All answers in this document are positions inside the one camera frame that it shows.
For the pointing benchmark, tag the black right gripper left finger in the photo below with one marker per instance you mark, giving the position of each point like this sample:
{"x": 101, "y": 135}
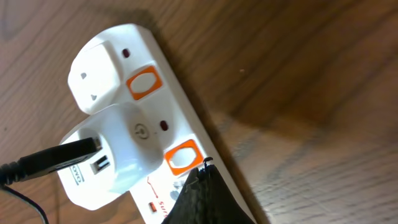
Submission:
{"x": 185, "y": 209}

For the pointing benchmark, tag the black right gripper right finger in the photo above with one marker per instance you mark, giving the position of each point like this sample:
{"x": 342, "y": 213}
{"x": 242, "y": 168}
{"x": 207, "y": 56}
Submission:
{"x": 220, "y": 205}

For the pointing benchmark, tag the white USB charger plug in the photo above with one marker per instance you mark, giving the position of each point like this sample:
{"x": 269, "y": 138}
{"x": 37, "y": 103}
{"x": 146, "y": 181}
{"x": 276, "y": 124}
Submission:
{"x": 130, "y": 151}

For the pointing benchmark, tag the white power strip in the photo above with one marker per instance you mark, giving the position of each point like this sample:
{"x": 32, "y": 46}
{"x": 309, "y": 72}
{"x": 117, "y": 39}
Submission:
{"x": 124, "y": 64}

